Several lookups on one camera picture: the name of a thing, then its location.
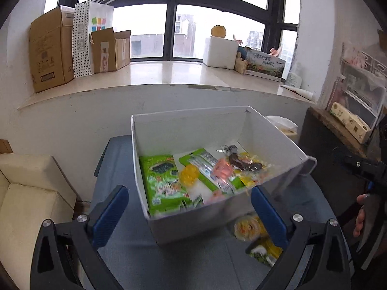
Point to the plastic bag with food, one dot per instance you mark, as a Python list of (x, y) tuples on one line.
[(282, 125)]

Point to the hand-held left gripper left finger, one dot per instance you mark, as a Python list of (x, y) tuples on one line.
[(110, 214)]

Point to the small open cardboard box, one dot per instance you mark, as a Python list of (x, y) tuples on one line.
[(104, 54)]

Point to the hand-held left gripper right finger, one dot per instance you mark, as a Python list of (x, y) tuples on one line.
[(269, 217)]

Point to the cardboard piece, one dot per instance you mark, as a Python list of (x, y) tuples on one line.
[(5, 146)]

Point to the white tube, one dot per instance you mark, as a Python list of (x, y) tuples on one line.
[(299, 92)]

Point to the green seaweed snack packet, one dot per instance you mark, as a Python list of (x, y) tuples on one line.
[(163, 184)]

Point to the dark brown clear snack packet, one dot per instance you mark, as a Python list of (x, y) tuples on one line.
[(242, 161)]

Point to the orange yellow jelly cup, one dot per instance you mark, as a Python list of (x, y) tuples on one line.
[(248, 228)]

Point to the green white-backed snack packet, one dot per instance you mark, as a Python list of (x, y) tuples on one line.
[(205, 163)]

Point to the large cardboard box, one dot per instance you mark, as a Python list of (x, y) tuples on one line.
[(50, 51)]

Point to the pink toy figure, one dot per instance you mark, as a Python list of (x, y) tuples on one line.
[(276, 51), (238, 40)]

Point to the pink jelly cup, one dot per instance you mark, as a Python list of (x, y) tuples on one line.
[(222, 170)]

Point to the colourful printed box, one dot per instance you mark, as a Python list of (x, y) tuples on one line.
[(264, 65)]

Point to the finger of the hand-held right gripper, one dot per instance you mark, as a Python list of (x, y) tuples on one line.
[(365, 169)]

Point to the patterned tissue box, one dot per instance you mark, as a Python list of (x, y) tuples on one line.
[(350, 122)]

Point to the wooden shelf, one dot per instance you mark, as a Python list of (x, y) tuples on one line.
[(329, 127)]

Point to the black window frame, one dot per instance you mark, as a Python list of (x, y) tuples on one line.
[(170, 21)]

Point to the white cardboard box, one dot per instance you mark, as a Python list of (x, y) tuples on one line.
[(187, 228)]

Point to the white drawer organiser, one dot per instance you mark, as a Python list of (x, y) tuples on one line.
[(376, 63)]

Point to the small green snack packet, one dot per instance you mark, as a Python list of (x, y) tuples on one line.
[(266, 252)]

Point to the yellow sunflower snack packet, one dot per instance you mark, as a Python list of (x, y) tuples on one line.
[(249, 179)]

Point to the bright yellow jelly cup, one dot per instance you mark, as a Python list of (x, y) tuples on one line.
[(189, 175)]

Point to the clear storage drawer unit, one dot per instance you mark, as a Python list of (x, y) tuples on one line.
[(362, 96)]

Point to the white foam box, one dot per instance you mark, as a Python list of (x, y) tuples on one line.
[(219, 53)]

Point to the small wooden holder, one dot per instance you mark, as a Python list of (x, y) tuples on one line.
[(241, 65)]

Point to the pink floral packet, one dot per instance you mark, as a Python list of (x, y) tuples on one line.
[(355, 56)]

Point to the person's right hand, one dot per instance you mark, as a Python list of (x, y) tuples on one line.
[(360, 217)]

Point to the yellow pomelo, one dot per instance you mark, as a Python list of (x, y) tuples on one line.
[(218, 31)]

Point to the cream sofa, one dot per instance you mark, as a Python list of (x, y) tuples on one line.
[(30, 205)]

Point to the dotted white paper bag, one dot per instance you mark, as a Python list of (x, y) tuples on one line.
[(83, 45)]

